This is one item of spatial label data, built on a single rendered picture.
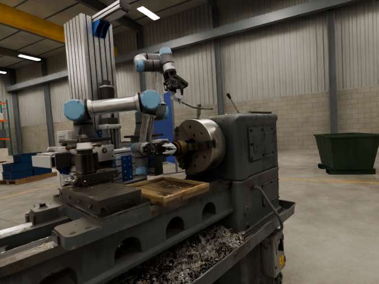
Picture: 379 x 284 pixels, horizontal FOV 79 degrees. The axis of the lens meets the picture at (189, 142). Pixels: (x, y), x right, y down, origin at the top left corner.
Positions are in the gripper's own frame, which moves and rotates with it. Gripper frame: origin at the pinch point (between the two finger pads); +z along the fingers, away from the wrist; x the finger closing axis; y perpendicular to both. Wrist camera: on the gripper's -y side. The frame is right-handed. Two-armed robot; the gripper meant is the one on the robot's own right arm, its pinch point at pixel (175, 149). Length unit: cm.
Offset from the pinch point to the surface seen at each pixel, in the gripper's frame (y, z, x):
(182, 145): -4.3, 0.6, 1.2
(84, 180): 44.7, -5.7, -8.1
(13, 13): -124, -1060, 525
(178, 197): 13.7, 14.9, -19.6
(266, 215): -63, 16, -52
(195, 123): -15.1, 1.4, 12.5
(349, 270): -127, 51, -109
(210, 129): -18.0, 9.2, 8.8
